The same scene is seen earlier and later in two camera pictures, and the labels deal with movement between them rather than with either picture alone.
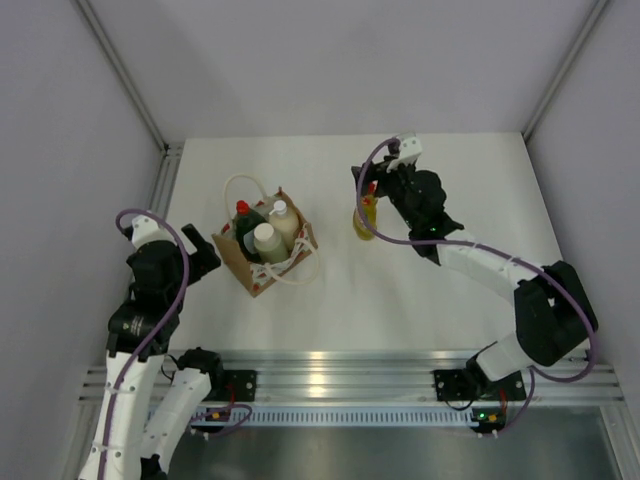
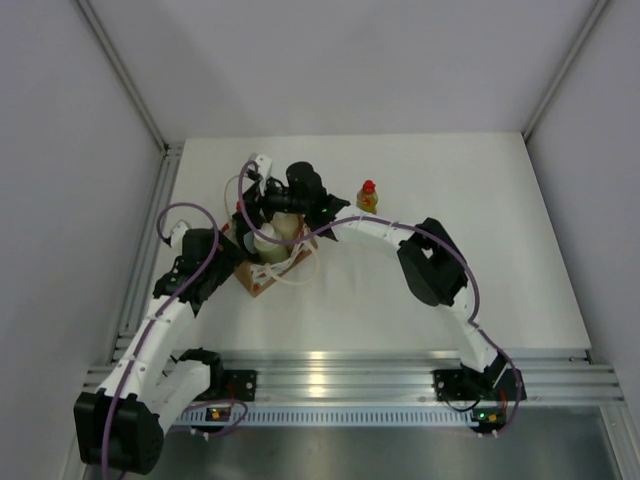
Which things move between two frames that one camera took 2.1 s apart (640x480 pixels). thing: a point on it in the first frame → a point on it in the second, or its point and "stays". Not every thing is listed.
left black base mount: x=233 y=385 stays
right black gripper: x=379 y=173 → x=254 y=204
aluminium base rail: x=296 y=376 stays
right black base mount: x=454 y=385 stays
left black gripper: x=204 y=259 → x=229 y=257
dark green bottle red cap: x=246 y=221 stays
